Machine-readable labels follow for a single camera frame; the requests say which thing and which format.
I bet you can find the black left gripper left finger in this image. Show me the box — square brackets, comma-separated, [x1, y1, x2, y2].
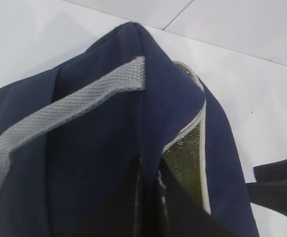
[46, 158, 142, 237]

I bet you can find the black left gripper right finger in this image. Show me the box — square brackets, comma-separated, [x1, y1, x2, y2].
[156, 160, 234, 237]

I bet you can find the navy blue lunch bag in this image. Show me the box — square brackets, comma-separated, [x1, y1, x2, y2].
[0, 21, 287, 237]

